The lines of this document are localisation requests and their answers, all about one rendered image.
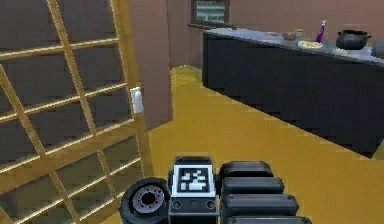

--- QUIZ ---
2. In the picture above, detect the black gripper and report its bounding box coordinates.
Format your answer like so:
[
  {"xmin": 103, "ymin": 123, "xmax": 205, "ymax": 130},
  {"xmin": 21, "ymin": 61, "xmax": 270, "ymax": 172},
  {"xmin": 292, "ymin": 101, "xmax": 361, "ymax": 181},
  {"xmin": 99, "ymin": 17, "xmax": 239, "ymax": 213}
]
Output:
[{"xmin": 119, "ymin": 177, "xmax": 172, "ymax": 224}]

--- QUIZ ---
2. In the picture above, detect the grey round container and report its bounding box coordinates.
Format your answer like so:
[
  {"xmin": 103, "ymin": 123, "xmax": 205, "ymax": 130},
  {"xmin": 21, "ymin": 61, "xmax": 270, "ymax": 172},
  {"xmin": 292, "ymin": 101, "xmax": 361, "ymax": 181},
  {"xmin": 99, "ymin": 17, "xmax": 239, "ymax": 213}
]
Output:
[{"xmin": 371, "ymin": 39, "xmax": 384, "ymax": 60}]

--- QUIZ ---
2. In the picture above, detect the wooden lattice room door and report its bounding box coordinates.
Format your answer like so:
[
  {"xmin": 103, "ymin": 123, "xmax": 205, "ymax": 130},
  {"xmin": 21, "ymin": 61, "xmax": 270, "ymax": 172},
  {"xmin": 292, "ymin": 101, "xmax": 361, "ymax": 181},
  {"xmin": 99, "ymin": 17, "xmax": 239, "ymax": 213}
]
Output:
[{"xmin": 0, "ymin": 0, "xmax": 155, "ymax": 224}]

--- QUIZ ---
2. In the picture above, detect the black kitchen counter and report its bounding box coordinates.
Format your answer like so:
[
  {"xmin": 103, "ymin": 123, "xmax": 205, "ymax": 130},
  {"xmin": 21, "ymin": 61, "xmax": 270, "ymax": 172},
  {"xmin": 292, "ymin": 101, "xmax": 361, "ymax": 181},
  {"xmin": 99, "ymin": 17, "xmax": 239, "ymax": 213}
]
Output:
[{"xmin": 201, "ymin": 27, "xmax": 384, "ymax": 159}]

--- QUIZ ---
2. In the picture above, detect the dark framed window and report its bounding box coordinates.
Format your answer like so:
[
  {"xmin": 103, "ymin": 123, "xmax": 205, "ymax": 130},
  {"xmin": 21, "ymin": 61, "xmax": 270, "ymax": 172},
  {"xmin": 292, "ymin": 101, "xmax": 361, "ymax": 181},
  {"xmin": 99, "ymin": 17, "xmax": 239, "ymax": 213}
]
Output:
[{"xmin": 188, "ymin": 0, "xmax": 234, "ymax": 30}]

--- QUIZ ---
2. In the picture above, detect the brown bowl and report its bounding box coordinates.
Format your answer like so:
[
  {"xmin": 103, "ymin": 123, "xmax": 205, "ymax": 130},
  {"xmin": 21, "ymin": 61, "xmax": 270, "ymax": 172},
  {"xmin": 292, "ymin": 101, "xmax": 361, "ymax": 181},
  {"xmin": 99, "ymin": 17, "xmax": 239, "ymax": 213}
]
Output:
[{"xmin": 282, "ymin": 31, "xmax": 298, "ymax": 42}]

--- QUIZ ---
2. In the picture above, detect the pale round plate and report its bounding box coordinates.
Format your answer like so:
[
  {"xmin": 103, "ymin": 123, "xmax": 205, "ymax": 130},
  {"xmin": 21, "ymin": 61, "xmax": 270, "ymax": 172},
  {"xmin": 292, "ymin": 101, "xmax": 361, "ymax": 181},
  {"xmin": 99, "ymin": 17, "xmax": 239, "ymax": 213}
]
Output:
[{"xmin": 297, "ymin": 40, "xmax": 324, "ymax": 51}]

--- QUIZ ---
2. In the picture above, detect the purple bottle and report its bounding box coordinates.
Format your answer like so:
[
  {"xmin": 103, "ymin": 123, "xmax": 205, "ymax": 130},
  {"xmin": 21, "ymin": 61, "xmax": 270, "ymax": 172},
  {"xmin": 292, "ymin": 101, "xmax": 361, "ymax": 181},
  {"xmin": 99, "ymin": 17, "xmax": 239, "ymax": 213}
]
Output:
[{"xmin": 315, "ymin": 19, "xmax": 328, "ymax": 44}]

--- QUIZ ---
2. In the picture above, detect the black cooking pot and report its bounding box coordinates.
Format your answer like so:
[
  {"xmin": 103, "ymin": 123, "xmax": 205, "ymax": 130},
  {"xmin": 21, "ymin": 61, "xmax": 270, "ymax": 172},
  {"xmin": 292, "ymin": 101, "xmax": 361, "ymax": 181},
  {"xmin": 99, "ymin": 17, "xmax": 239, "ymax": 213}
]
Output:
[{"xmin": 335, "ymin": 29, "xmax": 373, "ymax": 51}]

